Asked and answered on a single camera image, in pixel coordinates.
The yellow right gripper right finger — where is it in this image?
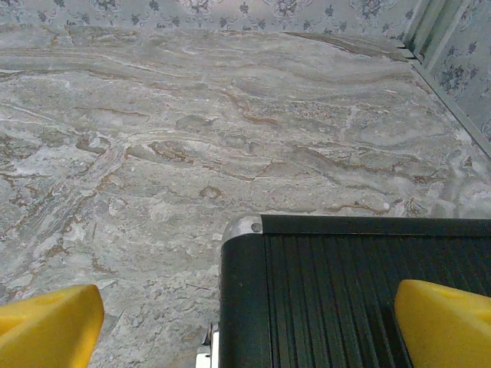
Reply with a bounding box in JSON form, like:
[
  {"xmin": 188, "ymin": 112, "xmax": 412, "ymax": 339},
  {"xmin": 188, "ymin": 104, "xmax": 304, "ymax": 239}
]
[{"xmin": 394, "ymin": 278, "xmax": 491, "ymax": 368}]

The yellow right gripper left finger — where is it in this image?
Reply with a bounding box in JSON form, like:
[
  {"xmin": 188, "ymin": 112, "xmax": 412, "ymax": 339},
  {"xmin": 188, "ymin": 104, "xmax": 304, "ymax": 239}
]
[{"xmin": 0, "ymin": 284, "xmax": 105, "ymax": 368}]

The aluminium corner post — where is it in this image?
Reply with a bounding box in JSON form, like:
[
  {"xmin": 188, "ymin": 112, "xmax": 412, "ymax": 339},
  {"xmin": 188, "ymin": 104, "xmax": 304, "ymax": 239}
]
[{"xmin": 404, "ymin": 0, "xmax": 452, "ymax": 62}]

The black tray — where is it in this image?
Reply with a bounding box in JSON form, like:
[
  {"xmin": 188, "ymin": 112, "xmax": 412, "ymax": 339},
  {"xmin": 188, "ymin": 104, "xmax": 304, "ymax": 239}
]
[{"xmin": 195, "ymin": 214, "xmax": 491, "ymax": 368}]

